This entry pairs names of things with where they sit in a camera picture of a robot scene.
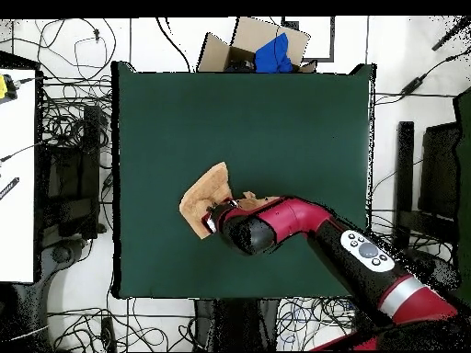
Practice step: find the dark green table cloth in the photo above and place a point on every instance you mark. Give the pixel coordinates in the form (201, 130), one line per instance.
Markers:
(220, 121)

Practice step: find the dark square frame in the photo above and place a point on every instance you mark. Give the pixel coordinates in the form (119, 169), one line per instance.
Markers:
(332, 40)

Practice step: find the black upright bar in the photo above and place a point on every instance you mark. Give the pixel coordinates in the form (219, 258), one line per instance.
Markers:
(404, 176)

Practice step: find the black equipment case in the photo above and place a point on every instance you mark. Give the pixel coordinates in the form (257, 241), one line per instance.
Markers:
(70, 173)

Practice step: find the black power adapter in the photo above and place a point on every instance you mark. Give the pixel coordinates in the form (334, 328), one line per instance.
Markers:
(412, 85)

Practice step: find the white side table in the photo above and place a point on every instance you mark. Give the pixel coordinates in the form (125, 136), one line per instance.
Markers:
(16, 176)

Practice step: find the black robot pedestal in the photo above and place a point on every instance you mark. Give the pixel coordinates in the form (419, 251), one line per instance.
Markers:
(235, 323)

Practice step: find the black power strip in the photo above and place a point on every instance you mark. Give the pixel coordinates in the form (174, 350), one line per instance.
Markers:
(108, 334)

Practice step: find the black panel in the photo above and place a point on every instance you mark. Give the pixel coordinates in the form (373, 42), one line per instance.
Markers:
(439, 173)

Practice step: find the black rod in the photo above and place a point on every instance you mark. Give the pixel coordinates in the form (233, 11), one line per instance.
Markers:
(450, 35)

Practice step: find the black flat strip tool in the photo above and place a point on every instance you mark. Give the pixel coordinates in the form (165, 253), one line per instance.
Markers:
(9, 188)

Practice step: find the green cloth covered stand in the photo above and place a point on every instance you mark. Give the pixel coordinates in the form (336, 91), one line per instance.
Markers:
(464, 191)

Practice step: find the open cardboard box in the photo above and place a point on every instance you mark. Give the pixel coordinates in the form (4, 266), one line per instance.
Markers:
(217, 55)

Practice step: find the grey pedestal leg with foot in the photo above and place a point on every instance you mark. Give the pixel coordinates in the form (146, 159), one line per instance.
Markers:
(441, 268)
(60, 257)

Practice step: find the blue cloth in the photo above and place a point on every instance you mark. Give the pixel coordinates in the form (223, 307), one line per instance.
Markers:
(274, 55)

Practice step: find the tan terry towel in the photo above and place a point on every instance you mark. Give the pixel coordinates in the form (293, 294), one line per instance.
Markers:
(202, 198)

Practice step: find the yellow and black device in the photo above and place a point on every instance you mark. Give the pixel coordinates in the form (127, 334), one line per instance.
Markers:
(4, 87)

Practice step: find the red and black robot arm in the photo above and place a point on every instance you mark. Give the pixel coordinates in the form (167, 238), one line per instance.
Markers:
(312, 224)

